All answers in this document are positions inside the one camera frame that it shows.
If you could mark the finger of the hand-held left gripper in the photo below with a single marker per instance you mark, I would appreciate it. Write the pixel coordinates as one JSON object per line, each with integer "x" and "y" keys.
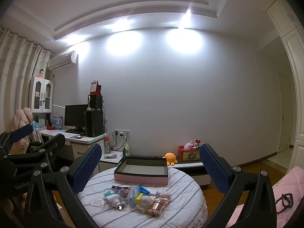
{"x": 21, "y": 132}
{"x": 55, "y": 142}

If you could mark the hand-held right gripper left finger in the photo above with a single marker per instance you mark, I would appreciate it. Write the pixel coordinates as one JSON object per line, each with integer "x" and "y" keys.
{"x": 87, "y": 166}

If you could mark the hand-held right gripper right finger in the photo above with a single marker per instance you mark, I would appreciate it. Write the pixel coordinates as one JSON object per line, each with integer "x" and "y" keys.
{"x": 213, "y": 171}

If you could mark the pink cardboard box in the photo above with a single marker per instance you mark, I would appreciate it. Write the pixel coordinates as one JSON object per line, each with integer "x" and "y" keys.
{"x": 140, "y": 181}

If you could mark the pink white block figure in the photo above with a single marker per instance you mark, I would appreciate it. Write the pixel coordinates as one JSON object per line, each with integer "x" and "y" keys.
{"x": 163, "y": 194}

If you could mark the yellow highlighter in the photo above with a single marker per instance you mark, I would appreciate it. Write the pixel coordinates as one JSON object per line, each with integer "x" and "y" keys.
{"x": 139, "y": 198}

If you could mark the pink puffer jacket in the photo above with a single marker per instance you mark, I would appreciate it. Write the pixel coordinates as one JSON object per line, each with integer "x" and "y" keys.
{"x": 21, "y": 118}

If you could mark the black keyboard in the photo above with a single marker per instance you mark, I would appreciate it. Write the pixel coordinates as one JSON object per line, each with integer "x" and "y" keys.
{"x": 74, "y": 131}

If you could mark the white nightstand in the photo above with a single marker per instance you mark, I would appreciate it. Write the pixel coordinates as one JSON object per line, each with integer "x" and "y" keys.
{"x": 111, "y": 161}

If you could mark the white desk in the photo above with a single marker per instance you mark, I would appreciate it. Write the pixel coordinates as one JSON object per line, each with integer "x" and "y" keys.
{"x": 95, "y": 140}

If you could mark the red-capped water bottle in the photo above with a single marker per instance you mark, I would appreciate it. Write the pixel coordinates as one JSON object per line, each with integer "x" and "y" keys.
{"x": 108, "y": 146}

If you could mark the red toy box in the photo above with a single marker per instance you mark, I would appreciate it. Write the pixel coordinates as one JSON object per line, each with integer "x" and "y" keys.
{"x": 188, "y": 155}

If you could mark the teal round case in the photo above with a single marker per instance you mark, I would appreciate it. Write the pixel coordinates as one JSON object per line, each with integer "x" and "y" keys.
{"x": 108, "y": 192}

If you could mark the black computer monitor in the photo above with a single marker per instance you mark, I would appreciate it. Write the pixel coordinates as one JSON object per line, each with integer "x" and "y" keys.
{"x": 76, "y": 116}

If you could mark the pink plush toy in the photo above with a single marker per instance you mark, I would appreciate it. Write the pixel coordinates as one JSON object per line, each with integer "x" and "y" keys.
{"x": 188, "y": 145}

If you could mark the striped white table cloth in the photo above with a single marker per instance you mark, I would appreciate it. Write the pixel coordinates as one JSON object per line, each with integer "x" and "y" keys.
{"x": 180, "y": 194}

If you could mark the white plug-in device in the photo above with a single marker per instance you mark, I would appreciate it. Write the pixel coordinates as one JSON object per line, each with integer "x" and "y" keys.
{"x": 111, "y": 199}

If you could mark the white glass-door cabinet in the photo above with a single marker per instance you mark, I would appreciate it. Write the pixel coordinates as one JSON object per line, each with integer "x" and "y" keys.
{"x": 39, "y": 95}

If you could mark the colourful block toy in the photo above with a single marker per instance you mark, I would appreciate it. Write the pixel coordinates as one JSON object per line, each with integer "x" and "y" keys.
{"x": 121, "y": 191}

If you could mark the black computer tower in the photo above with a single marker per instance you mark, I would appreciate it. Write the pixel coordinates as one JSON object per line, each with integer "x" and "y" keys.
{"x": 95, "y": 123}

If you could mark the orange octopus plush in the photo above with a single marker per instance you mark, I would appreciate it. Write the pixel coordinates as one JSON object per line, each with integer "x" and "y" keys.
{"x": 170, "y": 158}

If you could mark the white power outlet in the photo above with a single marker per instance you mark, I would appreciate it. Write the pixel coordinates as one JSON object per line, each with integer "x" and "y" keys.
{"x": 122, "y": 133}

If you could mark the transparent plastic case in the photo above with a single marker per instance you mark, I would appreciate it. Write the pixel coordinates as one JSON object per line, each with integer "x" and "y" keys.
{"x": 133, "y": 194}

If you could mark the small black speaker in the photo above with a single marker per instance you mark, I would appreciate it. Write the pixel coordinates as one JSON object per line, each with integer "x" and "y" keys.
{"x": 96, "y": 102}

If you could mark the beige curtain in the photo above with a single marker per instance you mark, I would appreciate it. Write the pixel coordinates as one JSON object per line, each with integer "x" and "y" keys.
{"x": 14, "y": 76}

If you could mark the pink doll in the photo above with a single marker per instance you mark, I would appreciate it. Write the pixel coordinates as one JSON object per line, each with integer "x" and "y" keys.
{"x": 41, "y": 73}

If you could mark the rose gold metal item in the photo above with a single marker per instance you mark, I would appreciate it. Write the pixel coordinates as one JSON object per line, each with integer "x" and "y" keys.
{"x": 156, "y": 207}

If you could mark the white astronaut figure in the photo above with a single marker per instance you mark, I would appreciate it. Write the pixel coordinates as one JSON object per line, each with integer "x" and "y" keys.
{"x": 145, "y": 202}

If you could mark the pink blanket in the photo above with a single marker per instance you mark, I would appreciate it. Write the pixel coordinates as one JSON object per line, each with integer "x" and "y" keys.
{"x": 285, "y": 185}

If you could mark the black eyeglasses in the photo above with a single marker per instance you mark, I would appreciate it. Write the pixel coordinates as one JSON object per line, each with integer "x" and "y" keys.
{"x": 283, "y": 198}

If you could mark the white air conditioner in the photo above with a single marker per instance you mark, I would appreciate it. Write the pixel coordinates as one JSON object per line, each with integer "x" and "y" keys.
{"x": 61, "y": 60}

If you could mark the white door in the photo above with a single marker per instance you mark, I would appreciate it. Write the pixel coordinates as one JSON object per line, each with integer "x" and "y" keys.
{"x": 283, "y": 114}

